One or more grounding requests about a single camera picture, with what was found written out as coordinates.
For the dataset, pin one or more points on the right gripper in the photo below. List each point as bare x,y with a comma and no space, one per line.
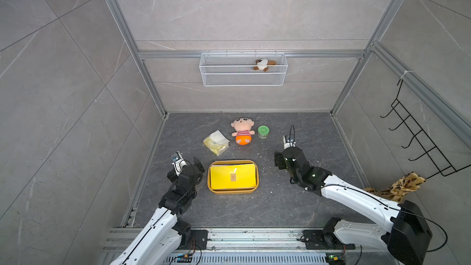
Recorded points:
278,160

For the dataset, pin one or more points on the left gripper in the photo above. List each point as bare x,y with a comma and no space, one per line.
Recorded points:
199,168

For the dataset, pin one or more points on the yellow envelope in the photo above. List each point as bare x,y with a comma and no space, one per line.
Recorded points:
233,177

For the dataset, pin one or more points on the yellow plastic storage tray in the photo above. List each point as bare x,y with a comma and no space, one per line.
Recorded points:
233,192

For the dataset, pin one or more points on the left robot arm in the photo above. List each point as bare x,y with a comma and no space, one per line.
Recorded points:
165,232

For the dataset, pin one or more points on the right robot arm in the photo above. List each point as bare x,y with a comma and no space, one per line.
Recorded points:
401,228

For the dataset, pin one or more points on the pink plush doll orange pants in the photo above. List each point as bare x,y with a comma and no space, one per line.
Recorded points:
243,131

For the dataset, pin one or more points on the small brown white plush dog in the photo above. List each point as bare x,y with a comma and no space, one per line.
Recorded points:
263,65

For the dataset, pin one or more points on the yellow patterned cloth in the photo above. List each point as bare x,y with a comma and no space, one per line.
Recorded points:
397,191

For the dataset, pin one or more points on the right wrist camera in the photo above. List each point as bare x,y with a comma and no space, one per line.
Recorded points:
288,142

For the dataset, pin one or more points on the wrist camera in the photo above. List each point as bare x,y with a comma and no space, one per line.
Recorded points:
178,162
288,142

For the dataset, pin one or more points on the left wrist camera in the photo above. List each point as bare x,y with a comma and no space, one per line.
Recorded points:
178,162

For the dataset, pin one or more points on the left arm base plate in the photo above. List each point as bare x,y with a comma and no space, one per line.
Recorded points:
199,237

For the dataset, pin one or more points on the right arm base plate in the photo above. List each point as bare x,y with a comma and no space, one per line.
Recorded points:
316,239

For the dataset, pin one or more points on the aluminium mounting rail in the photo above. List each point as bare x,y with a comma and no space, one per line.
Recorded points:
236,246

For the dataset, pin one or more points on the white wire mesh basket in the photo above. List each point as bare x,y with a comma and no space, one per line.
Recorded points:
235,70

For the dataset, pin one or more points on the black wall hook rack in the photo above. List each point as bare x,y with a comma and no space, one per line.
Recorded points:
437,160

